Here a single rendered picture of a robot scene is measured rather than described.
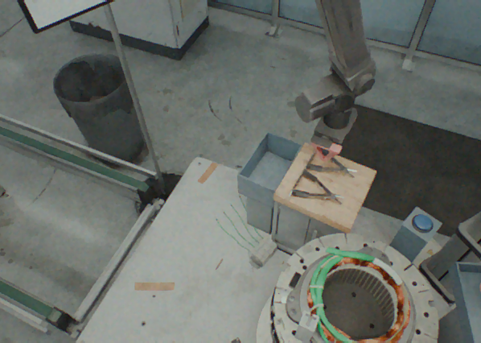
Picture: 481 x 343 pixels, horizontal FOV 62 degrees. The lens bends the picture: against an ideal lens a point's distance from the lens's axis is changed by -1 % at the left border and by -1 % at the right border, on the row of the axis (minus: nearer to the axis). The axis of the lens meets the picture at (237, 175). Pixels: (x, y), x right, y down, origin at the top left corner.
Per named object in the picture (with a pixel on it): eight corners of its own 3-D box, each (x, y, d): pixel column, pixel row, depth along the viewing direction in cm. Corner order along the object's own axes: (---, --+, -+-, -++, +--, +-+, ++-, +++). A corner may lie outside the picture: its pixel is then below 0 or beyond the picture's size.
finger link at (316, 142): (306, 162, 96) (310, 135, 88) (317, 141, 99) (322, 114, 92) (333, 172, 94) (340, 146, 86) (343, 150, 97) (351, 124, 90)
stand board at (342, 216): (273, 200, 102) (273, 194, 100) (303, 147, 111) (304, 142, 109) (348, 233, 96) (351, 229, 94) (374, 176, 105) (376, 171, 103)
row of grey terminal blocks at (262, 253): (259, 271, 118) (260, 266, 115) (247, 262, 120) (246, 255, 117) (280, 247, 122) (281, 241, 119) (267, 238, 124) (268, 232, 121)
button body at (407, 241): (396, 282, 115) (427, 242, 95) (375, 266, 118) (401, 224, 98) (409, 265, 118) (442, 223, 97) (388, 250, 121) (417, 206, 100)
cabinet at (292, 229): (269, 245, 123) (273, 200, 102) (295, 200, 132) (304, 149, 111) (330, 275, 117) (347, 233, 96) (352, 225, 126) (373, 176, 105)
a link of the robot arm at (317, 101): (378, 76, 74) (351, 44, 77) (326, 97, 71) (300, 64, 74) (358, 114, 84) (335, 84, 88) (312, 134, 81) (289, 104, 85)
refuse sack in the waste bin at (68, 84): (61, 137, 227) (35, 90, 198) (102, 92, 247) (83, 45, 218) (118, 159, 217) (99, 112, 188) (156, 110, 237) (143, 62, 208)
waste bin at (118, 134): (76, 160, 244) (37, 91, 199) (112, 117, 264) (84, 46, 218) (127, 180, 234) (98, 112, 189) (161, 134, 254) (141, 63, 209)
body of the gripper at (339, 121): (312, 135, 90) (317, 112, 84) (329, 106, 95) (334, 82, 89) (340, 146, 88) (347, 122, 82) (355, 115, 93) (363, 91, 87)
